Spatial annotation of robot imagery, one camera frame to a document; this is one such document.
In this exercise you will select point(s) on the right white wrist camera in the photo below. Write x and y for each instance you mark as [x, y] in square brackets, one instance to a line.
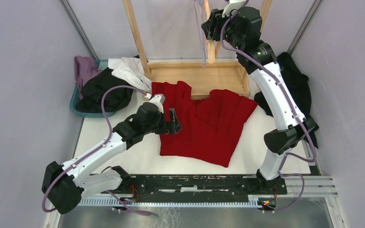
[233, 5]

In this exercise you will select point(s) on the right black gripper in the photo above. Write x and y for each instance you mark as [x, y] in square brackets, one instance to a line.
[208, 28]

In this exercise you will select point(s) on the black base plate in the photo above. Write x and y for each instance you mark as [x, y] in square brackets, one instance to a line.
[197, 188]

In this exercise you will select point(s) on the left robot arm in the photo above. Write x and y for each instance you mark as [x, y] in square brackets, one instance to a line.
[65, 185]

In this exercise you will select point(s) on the teal laundry basket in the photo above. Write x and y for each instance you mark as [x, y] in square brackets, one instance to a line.
[102, 65]

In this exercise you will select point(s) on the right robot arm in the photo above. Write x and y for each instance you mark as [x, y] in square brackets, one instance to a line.
[291, 124]

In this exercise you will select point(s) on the aluminium frame rail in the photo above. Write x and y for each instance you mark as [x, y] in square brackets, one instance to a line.
[307, 187]

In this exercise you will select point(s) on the white garment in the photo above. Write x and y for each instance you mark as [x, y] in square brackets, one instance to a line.
[130, 69]

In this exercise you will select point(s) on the wooden clothes rack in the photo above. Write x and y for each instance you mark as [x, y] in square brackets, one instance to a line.
[225, 74]

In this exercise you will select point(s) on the black garment on right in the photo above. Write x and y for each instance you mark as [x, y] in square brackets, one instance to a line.
[297, 84]

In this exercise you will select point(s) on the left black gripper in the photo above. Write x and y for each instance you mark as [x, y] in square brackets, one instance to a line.
[171, 127]

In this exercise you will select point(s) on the black garment in basket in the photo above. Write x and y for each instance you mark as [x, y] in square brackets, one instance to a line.
[94, 90]

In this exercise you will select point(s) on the red skirt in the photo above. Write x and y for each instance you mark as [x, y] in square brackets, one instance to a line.
[211, 127]

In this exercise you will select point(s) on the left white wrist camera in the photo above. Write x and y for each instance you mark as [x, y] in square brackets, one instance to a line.
[158, 100]

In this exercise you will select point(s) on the purple garment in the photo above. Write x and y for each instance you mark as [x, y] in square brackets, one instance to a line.
[85, 68]

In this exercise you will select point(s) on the wooden hanger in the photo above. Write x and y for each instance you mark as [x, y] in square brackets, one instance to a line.
[211, 47]

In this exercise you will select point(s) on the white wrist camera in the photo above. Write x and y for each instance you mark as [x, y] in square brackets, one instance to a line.
[233, 5]
[158, 100]

